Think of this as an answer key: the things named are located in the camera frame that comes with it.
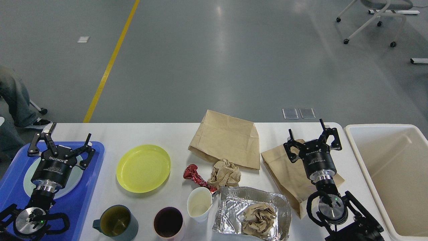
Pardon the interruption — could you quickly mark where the right floor outlet plate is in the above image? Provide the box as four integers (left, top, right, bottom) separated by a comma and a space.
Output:
299, 108, 316, 119

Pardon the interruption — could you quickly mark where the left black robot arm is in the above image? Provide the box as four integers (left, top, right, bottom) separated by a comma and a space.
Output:
1, 132, 95, 241

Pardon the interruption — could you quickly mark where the floor outlet plate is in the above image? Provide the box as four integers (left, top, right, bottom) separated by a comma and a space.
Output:
299, 108, 316, 119
282, 108, 299, 119

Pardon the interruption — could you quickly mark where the crumpled paper in tray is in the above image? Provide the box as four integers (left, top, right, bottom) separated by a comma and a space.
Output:
242, 203, 276, 238

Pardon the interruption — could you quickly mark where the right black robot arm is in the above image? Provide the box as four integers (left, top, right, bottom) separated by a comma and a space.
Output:
283, 119, 384, 241

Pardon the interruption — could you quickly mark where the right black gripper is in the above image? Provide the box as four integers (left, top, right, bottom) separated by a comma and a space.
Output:
283, 118, 342, 182

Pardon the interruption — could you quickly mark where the office chair with castors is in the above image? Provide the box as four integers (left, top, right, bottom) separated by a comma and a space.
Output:
343, 0, 413, 48

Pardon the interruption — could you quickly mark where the white plastic bin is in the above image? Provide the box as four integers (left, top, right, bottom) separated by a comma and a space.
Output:
344, 124, 428, 241

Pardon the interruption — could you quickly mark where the large brown paper bag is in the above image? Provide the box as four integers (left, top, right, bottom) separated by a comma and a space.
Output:
188, 110, 261, 170

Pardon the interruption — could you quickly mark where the left floor outlet plate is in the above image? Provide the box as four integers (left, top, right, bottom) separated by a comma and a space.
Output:
282, 108, 299, 119

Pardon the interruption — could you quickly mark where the blue plastic tray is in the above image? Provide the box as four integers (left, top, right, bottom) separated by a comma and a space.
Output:
0, 139, 104, 241

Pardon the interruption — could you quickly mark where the pink mug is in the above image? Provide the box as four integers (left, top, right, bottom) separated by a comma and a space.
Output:
153, 207, 186, 241

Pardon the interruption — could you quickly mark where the black white sneaker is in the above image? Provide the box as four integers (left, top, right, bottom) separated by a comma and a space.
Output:
24, 117, 52, 130

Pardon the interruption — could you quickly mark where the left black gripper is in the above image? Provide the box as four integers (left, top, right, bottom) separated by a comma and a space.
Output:
27, 132, 96, 192

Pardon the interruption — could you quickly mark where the white paper cup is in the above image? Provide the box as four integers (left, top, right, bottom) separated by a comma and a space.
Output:
187, 187, 213, 223

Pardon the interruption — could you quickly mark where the crumpled brown paper ball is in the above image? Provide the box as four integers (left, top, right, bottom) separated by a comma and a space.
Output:
207, 160, 241, 189

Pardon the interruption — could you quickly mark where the white bar on floor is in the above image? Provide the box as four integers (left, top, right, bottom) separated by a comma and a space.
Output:
410, 58, 428, 64

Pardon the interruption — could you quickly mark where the brown paper bag under gripper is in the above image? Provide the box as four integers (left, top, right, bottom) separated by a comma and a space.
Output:
261, 139, 345, 219

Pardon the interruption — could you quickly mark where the person leg in jeans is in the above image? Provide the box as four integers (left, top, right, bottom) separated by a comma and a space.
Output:
0, 65, 38, 128

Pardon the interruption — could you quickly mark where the aluminium foil tray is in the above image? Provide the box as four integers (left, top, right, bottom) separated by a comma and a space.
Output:
212, 187, 292, 241

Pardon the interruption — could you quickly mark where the dark teal mug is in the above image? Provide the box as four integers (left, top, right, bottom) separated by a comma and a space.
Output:
92, 205, 139, 241

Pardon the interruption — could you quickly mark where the red foil wrapper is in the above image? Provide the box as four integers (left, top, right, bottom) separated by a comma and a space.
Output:
183, 164, 218, 195

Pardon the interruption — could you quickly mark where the pale green plate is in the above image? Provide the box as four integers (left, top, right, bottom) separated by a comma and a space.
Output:
23, 157, 84, 200

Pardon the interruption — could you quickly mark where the yellow plastic plate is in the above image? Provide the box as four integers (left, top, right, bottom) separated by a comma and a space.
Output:
116, 145, 171, 193

